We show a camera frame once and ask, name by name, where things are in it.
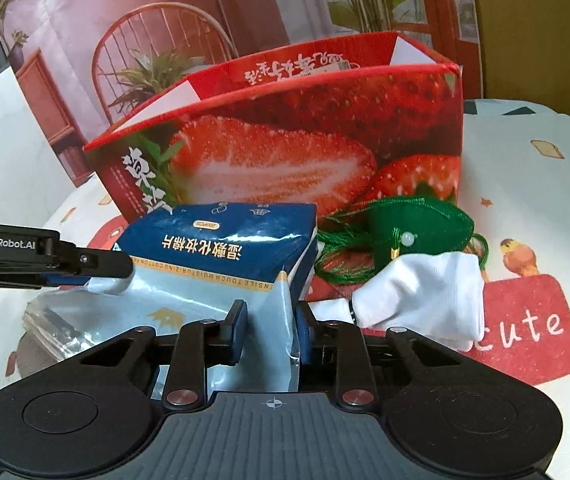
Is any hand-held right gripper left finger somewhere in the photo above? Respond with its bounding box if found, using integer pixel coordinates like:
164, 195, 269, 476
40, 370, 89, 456
79, 300, 250, 409

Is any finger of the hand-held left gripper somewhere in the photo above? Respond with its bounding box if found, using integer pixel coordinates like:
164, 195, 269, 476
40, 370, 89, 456
57, 241, 134, 281
0, 271, 86, 290

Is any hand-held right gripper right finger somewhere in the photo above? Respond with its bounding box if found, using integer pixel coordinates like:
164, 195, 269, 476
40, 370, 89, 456
295, 303, 466, 408

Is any blue cotton pad packet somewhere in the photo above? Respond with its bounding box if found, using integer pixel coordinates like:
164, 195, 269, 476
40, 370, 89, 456
85, 201, 320, 393

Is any red strawberry print cardboard box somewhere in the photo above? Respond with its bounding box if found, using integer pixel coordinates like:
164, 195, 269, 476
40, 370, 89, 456
83, 30, 466, 226

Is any clear plastic bag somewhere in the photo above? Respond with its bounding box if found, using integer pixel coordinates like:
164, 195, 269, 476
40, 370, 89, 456
22, 290, 110, 363

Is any white sock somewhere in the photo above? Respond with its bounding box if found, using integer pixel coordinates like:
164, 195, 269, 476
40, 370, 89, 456
310, 250, 486, 353

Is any green tasselled cloth pouch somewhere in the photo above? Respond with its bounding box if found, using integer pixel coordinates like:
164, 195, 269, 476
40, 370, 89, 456
315, 195, 490, 286

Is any printed tablecloth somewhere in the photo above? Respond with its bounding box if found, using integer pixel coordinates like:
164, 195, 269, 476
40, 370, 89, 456
7, 97, 570, 461

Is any wall poster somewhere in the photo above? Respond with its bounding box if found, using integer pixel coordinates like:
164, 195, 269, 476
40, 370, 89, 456
0, 0, 483, 186

